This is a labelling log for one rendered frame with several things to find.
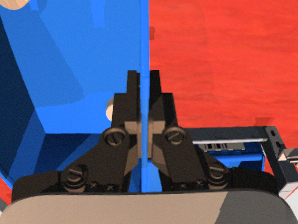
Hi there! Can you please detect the white shelf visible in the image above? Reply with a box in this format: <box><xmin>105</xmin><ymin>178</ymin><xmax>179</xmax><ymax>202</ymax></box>
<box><xmin>186</xmin><ymin>126</ymin><xmax>298</xmax><ymax>200</ymax></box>

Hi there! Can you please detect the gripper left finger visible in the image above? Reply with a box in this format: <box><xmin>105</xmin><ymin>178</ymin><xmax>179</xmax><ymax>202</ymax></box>
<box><xmin>11</xmin><ymin>70</ymin><xmax>142</xmax><ymax>202</ymax></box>

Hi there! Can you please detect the blue bin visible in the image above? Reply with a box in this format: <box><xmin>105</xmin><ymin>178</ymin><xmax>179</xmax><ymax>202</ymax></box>
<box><xmin>147</xmin><ymin>158</ymin><xmax>162</xmax><ymax>191</ymax></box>
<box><xmin>0</xmin><ymin>0</ymin><xmax>150</xmax><ymax>192</ymax></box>
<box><xmin>196</xmin><ymin>141</ymin><xmax>265</xmax><ymax>171</ymax></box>

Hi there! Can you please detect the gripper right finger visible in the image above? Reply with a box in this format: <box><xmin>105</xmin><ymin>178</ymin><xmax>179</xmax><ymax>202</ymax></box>
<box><xmin>147</xmin><ymin>70</ymin><xmax>279</xmax><ymax>196</ymax></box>

